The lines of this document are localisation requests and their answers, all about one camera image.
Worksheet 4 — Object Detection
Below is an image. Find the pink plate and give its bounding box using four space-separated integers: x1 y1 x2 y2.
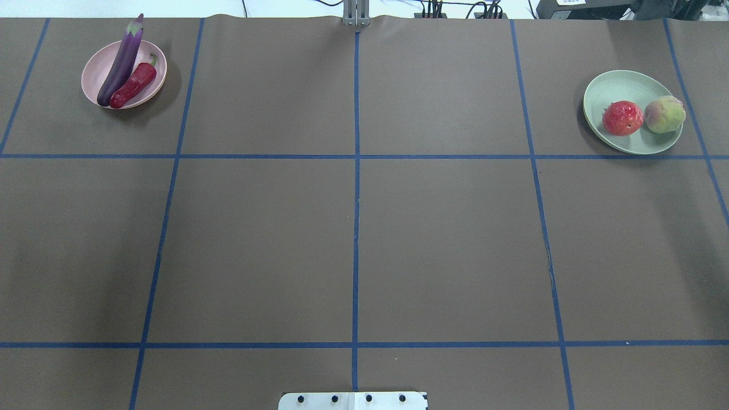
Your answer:
80 40 167 110

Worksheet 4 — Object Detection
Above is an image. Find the black power strip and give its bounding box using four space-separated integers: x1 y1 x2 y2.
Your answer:
413 1 508 20

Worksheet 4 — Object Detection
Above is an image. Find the red pomegranate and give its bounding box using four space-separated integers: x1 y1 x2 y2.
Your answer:
602 100 645 137

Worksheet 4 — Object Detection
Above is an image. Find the black box top right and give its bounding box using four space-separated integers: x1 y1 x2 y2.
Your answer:
535 1 713 21

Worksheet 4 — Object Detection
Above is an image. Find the aluminium frame post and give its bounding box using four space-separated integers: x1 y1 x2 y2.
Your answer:
343 0 371 27

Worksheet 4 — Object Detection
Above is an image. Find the purple eggplant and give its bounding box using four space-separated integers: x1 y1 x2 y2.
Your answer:
97 13 144 107

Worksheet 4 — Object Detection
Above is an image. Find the red chili pepper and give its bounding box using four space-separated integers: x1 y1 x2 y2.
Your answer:
109 54 157 109

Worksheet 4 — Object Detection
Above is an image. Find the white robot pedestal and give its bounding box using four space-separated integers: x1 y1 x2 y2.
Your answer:
277 391 429 409

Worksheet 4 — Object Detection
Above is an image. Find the light green plate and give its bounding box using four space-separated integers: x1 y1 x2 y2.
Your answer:
581 70 684 155

